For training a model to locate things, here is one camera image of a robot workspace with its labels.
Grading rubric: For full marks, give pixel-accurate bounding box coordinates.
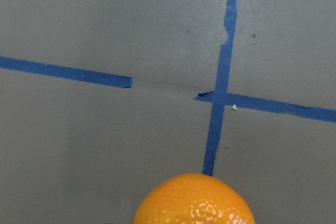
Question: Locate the orange mandarin fruit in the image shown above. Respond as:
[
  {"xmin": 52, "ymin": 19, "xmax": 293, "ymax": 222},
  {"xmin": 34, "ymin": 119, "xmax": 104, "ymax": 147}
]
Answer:
[{"xmin": 132, "ymin": 173, "xmax": 255, "ymax": 223}]

